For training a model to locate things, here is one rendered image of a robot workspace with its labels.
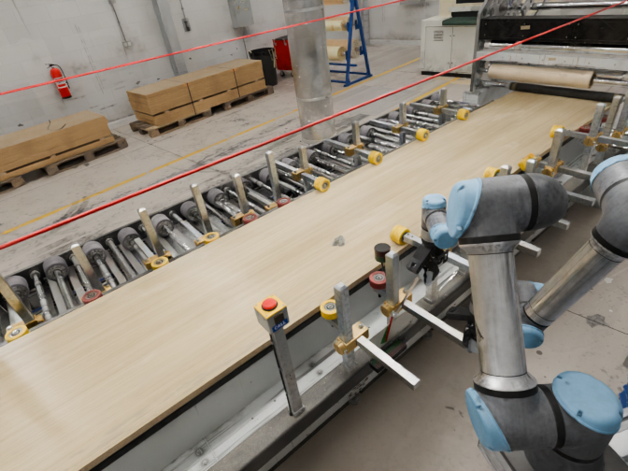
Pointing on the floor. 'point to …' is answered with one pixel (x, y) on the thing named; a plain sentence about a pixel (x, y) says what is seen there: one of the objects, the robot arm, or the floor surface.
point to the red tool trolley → (282, 54)
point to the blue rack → (350, 49)
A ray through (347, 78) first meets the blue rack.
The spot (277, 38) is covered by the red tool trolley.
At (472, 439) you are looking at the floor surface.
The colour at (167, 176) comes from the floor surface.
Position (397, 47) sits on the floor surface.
